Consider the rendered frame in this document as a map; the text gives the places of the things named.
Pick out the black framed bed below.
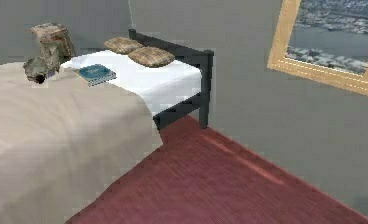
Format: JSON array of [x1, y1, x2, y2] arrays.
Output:
[[60, 28, 215, 132]]

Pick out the grey brown lumpy object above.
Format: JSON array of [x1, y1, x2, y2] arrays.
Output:
[[22, 22, 76, 85]]

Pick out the beige bed blanket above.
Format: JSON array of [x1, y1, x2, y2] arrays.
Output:
[[0, 61, 164, 224]]

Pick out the brown checked pillow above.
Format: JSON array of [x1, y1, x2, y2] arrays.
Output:
[[103, 36, 145, 56], [127, 46, 176, 69]]

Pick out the wooden framed window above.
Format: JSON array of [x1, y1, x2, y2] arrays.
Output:
[[267, 0, 368, 100]]

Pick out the blue book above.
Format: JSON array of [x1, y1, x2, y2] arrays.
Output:
[[75, 63, 118, 87]]

